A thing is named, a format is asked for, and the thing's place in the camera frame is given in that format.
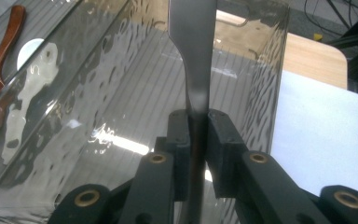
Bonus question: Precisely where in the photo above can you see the brown wooden spoon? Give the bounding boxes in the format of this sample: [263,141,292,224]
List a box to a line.
[0,4,26,132]

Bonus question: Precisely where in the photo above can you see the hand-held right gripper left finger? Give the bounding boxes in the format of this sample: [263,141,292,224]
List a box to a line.
[117,109,191,224]

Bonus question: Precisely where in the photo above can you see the clear plastic bin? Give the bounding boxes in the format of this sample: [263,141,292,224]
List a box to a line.
[0,0,88,125]
[0,0,292,224]

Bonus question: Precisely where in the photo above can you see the steel table knife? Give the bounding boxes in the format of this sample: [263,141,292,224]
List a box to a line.
[167,0,217,224]

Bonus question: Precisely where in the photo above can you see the black cable bundle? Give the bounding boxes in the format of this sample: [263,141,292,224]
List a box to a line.
[302,0,358,36]

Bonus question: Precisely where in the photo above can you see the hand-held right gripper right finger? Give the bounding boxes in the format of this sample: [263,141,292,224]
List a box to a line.
[206,109,332,224]

